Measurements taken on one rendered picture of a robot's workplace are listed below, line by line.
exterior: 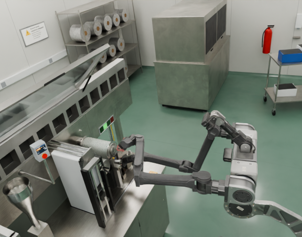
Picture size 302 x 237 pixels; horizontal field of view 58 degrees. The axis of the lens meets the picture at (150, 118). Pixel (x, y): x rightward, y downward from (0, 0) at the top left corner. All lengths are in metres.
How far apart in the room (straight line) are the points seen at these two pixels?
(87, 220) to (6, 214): 0.55
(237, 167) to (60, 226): 1.36
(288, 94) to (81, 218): 3.84
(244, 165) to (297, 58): 3.28
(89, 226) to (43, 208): 0.37
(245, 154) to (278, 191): 2.03
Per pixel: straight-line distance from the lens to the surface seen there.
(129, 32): 7.01
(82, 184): 2.00
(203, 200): 3.36
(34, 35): 5.02
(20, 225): 2.16
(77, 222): 2.20
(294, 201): 3.53
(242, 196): 1.47
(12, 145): 1.90
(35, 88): 1.47
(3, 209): 2.00
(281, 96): 4.96
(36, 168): 2.07
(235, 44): 6.19
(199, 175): 1.49
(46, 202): 2.25
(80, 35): 5.14
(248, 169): 1.50
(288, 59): 4.60
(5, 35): 4.71
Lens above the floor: 2.53
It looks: 31 degrees down
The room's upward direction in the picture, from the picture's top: 8 degrees counter-clockwise
